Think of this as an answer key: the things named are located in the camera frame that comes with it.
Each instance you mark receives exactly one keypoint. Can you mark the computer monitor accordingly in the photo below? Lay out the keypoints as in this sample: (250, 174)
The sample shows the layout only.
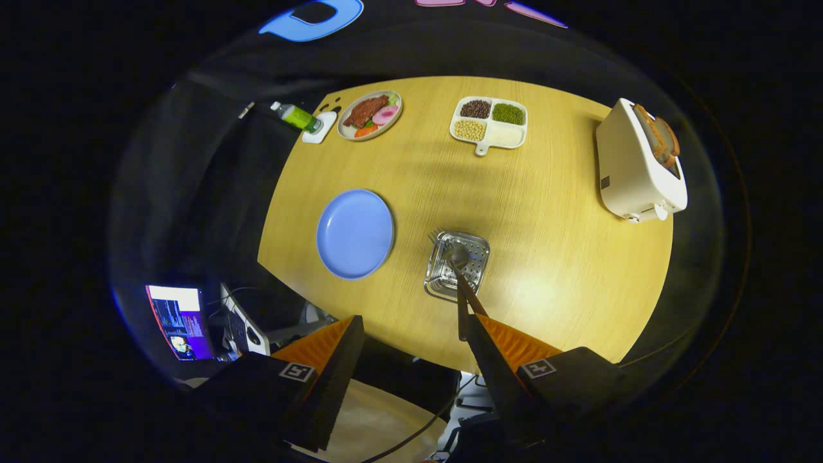
(180, 321)

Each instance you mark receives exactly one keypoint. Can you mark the steel drainer basket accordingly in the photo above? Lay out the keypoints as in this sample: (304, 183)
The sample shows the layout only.
(479, 257)

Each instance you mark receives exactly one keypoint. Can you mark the blue plate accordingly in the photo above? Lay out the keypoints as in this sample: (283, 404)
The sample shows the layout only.
(353, 235)

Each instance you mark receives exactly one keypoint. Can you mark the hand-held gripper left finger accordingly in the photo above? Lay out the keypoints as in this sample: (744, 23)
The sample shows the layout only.
(341, 373)

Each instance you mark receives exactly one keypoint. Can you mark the silver clip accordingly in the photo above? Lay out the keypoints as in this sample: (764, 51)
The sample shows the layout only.
(247, 110)

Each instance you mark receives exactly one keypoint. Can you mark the white divided dish of beans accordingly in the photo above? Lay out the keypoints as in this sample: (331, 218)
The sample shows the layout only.
(505, 136)

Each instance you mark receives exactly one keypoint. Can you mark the green plastic bottle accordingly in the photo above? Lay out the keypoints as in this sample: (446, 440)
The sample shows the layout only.
(299, 118)

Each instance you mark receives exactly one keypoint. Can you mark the white square coaster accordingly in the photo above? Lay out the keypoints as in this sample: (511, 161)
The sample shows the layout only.
(325, 132)

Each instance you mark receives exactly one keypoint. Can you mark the open laptop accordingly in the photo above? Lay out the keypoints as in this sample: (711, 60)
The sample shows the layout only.
(241, 328)

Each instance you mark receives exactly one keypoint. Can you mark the brown toast slice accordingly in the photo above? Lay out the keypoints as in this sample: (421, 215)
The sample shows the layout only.
(670, 145)
(646, 128)

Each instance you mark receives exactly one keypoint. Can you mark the white toaster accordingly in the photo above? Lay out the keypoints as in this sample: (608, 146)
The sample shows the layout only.
(627, 173)

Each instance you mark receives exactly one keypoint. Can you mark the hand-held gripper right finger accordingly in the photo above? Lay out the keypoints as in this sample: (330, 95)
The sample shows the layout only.
(492, 366)

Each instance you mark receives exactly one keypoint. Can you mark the white plate of food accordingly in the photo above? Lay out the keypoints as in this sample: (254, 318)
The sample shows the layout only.
(366, 112)

